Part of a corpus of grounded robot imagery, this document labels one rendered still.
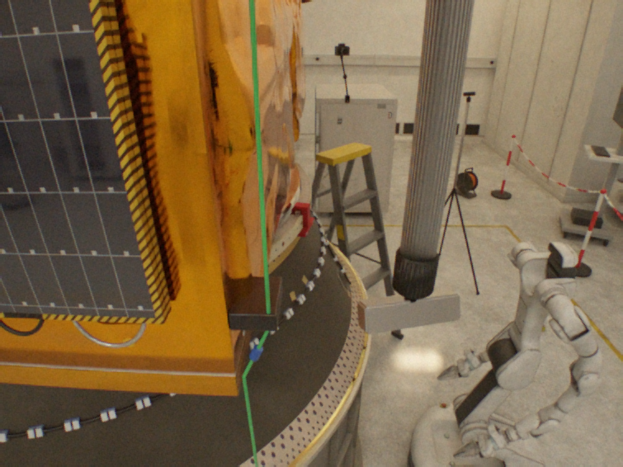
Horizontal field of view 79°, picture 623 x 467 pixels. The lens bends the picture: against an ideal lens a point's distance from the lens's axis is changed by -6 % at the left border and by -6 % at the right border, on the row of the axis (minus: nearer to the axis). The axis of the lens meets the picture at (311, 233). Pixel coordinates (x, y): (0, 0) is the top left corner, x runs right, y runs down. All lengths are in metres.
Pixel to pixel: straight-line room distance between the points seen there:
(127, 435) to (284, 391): 0.44
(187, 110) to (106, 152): 0.10
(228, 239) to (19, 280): 0.27
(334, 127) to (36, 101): 4.42
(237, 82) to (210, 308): 0.30
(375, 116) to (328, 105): 0.55
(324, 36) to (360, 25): 0.72
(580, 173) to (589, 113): 0.86
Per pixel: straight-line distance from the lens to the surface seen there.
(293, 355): 1.29
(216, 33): 0.50
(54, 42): 0.47
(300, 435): 1.32
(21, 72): 0.49
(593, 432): 3.31
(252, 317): 0.58
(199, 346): 0.64
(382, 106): 4.80
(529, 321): 1.82
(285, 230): 1.25
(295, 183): 1.50
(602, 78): 6.51
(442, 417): 2.51
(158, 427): 1.14
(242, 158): 0.52
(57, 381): 0.81
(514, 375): 1.94
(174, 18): 0.46
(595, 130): 6.66
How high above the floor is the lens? 2.29
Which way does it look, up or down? 28 degrees down
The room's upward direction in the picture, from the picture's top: straight up
